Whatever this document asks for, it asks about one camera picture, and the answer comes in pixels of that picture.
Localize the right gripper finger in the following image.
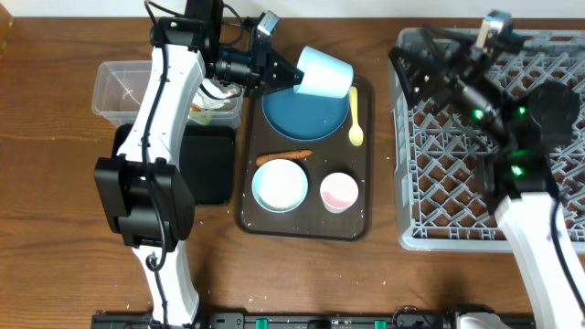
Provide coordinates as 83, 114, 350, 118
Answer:
388, 47, 427, 96
422, 26, 475, 48

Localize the light blue cup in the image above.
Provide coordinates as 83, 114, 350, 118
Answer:
293, 47, 354, 99

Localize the white tissue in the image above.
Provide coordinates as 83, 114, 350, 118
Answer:
193, 79, 239, 111

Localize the green snack wrapper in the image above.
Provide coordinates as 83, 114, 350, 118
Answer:
189, 103, 215, 125

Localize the light blue rice bowl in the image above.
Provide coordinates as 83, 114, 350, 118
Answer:
251, 159, 308, 213

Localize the pink cup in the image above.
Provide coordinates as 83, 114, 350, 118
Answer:
319, 173, 359, 214

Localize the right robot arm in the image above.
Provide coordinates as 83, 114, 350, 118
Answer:
389, 27, 584, 328

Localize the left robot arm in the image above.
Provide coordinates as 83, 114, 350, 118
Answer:
94, 1, 303, 328

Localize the grey dishwasher rack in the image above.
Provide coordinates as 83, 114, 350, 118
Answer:
389, 30, 584, 253

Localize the dark blue plate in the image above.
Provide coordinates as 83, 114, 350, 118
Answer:
261, 89, 349, 142

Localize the orange carrot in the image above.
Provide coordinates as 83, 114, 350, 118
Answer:
256, 149, 314, 166

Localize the yellow plastic spoon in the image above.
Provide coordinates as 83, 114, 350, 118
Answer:
348, 86, 364, 146

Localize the black tray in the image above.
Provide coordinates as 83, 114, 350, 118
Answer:
112, 123, 237, 207

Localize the clear plastic bin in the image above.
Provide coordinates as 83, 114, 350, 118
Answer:
92, 60, 243, 129

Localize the brown serving tray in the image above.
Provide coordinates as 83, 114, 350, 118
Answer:
234, 76, 375, 241

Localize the right black cable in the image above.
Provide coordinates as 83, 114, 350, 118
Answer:
548, 191, 585, 316

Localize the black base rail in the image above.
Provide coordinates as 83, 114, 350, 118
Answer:
90, 313, 454, 329

